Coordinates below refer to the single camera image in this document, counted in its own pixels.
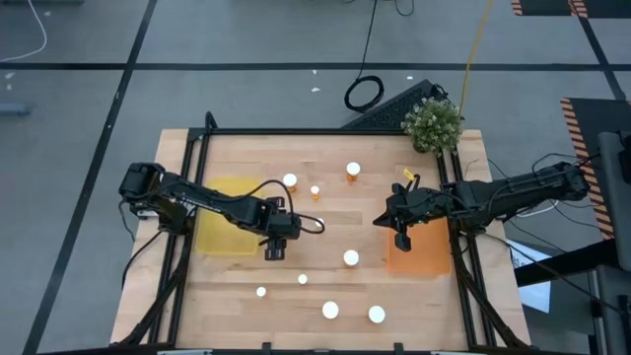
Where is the yellow cable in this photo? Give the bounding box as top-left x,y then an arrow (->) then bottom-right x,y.
457,0 -> 496,117

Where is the coiled black cable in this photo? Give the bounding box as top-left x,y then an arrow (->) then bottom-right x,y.
343,0 -> 386,113

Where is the grey cart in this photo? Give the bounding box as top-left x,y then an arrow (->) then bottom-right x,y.
589,130 -> 631,355

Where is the black perforated panel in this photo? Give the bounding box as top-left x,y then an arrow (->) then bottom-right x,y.
340,78 -> 448,131

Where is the black aluminium table frame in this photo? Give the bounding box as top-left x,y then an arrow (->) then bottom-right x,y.
115,110 -> 531,355

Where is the translucent yellow plastic bin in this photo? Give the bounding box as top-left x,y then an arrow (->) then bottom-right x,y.
195,176 -> 265,256

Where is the white board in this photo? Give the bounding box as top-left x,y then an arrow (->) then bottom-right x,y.
505,238 -> 553,315

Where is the large hazard-striped black mat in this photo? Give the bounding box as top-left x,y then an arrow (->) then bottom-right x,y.
560,97 -> 631,242

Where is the green artificial potted plant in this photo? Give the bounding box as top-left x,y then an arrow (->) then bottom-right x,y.
400,96 -> 465,157

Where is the grey floor block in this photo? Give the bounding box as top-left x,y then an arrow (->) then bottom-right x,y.
0,102 -> 32,117

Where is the black bar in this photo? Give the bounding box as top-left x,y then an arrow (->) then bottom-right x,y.
514,238 -> 621,288

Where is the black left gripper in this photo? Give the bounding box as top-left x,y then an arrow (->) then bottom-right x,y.
253,195 -> 303,261

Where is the small hazard-striped black mat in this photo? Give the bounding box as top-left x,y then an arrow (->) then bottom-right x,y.
510,0 -> 631,20

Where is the translucent orange plastic bin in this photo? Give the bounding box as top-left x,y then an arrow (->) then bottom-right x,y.
386,216 -> 453,276

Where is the white floor cable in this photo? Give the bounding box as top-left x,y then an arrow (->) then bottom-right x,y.
0,0 -> 49,64

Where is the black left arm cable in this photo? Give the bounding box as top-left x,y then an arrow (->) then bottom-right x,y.
211,179 -> 326,236

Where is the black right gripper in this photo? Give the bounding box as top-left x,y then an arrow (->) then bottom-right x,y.
373,173 -> 453,252

